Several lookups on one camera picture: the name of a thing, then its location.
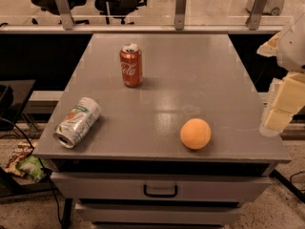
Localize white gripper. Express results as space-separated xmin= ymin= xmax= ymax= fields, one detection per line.
xmin=256 ymin=12 xmax=305 ymax=137

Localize red coke can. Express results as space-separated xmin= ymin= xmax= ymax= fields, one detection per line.
xmin=120 ymin=43 xmax=142 ymax=87

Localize silver green soda can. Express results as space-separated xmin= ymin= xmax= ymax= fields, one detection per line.
xmin=53 ymin=97 xmax=101 ymax=149

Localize orange fruit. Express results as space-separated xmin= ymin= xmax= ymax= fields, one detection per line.
xmin=180 ymin=118 xmax=212 ymax=150

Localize grey drawer cabinet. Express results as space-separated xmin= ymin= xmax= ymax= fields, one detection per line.
xmin=34 ymin=33 xmax=290 ymax=229

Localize black side table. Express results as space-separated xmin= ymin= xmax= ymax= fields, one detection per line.
xmin=0 ymin=79 xmax=35 ymax=131

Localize snack bags on floor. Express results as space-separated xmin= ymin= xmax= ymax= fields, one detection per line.
xmin=5 ymin=141 xmax=47 ymax=182

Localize right metal bracket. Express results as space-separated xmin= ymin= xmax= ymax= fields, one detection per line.
xmin=246 ymin=0 xmax=268 ymax=31

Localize metal bracket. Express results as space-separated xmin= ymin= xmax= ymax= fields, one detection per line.
xmin=54 ymin=0 xmax=74 ymax=30
xmin=246 ymin=0 xmax=268 ymax=31
xmin=174 ymin=0 xmax=187 ymax=31

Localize middle metal bracket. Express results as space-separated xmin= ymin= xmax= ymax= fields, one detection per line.
xmin=174 ymin=0 xmax=187 ymax=31

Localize black drawer handle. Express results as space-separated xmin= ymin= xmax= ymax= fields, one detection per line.
xmin=143 ymin=185 xmax=178 ymax=198

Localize left metal bracket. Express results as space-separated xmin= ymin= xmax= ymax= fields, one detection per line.
xmin=54 ymin=0 xmax=74 ymax=30

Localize black cable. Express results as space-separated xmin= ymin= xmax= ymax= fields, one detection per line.
xmin=0 ymin=116 xmax=65 ymax=226

